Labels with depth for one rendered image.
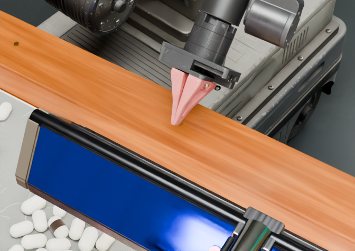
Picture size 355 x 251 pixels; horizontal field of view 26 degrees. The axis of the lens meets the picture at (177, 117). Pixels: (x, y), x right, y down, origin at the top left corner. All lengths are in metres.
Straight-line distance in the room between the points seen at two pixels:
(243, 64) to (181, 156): 0.53
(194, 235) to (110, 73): 0.57
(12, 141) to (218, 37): 0.35
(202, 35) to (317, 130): 1.11
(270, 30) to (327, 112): 1.15
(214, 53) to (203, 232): 0.42
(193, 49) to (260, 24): 0.09
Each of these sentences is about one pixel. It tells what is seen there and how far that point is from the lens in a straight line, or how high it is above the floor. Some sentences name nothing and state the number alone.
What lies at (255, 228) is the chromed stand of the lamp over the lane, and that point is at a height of 1.12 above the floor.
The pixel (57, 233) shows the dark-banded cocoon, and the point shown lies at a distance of 1.04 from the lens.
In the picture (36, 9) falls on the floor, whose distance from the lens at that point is 2.40.
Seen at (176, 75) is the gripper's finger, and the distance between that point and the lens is 1.02.
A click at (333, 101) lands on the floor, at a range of 2.17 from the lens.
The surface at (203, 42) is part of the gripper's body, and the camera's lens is 1.02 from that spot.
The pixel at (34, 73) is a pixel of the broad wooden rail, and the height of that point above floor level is 0.77.
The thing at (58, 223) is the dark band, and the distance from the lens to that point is 1.04.
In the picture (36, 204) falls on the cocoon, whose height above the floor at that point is 0.76.
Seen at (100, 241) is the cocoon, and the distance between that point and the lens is 1.02.
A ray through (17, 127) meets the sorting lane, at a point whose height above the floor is 0.74.
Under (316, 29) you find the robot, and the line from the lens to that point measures 1.79.
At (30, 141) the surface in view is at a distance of 0.71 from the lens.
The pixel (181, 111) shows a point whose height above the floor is 0.84.
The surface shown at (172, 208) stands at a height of 1.10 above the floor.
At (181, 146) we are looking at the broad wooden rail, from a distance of 1.09.
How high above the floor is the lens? 1.65
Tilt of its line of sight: 52 degrees down
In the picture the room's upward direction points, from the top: straight up
